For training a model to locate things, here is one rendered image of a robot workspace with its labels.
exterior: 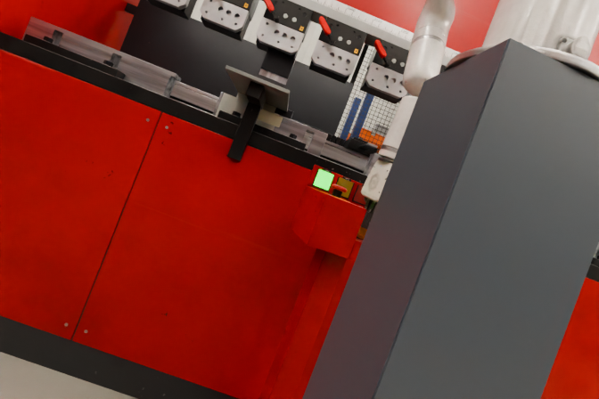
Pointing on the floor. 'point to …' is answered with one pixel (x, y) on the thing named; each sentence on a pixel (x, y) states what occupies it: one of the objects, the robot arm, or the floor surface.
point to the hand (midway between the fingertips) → (367, 220)
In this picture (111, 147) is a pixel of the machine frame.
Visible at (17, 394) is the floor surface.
